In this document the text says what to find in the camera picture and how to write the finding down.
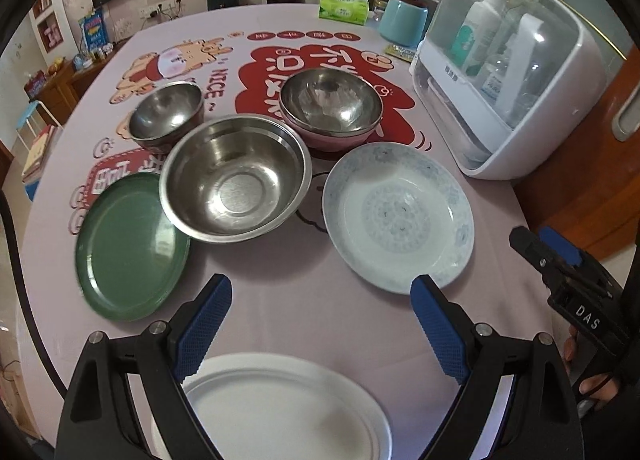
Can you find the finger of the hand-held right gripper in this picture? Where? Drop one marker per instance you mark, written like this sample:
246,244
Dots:
562,247
532,250

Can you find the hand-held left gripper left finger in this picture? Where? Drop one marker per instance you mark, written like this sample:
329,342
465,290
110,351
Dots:
207,320

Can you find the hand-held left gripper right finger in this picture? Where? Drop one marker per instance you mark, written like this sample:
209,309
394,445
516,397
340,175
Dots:
440,325

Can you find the green plate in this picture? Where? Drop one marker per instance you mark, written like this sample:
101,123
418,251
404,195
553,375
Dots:
280,410
130,250

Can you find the white blue patterned plate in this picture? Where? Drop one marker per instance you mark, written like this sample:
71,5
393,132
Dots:
395,220

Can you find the large steel bowl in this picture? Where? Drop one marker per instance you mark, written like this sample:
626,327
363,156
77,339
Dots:
235,180

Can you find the small dark red steel bowl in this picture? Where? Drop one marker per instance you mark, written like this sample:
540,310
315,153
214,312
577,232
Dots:
165,110

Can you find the pink steel bowl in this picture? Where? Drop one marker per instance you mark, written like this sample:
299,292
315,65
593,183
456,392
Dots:
330,100

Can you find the person's right hand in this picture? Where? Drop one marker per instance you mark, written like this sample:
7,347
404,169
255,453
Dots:
597,385

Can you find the white sterilizer cabinet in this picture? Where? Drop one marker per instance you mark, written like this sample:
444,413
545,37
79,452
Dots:
550,105

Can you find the clear bottle blue label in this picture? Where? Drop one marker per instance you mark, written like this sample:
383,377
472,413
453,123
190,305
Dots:
494,77

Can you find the white teal bottle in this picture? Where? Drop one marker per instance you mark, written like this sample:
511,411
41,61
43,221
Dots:
472,35

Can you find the yellow blister pack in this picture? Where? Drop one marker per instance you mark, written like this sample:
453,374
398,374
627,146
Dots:
400,52

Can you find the stack of books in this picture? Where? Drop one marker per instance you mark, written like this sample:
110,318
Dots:
40,150

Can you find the light blue canister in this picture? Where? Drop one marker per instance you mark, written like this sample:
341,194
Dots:
402,22

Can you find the round light blue stool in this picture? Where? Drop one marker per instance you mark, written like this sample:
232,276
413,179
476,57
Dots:
35,112

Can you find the low wooden cabinet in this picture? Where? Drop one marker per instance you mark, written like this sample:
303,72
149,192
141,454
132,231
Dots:
75,80

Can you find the red printed box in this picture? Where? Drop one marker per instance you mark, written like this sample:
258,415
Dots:
38,84

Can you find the green tissue box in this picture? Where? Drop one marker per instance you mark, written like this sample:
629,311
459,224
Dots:
344,7

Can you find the blue printed poster board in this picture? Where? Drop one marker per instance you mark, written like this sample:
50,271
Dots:
93,30

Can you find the white wall socket strip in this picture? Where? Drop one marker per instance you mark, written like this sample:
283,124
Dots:
160,10

